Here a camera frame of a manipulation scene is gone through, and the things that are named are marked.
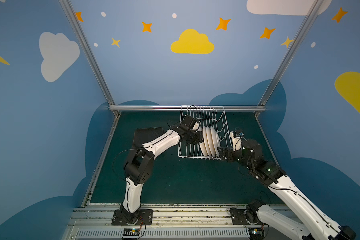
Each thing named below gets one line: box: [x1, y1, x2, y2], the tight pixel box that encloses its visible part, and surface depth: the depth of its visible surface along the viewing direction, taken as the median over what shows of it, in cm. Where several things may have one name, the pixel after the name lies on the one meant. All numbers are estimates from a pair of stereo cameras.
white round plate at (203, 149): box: [199, 142, 208, 157], surface depth 88 cm
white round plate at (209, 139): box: [205, 126, 215, 157], surface depth 88 cm
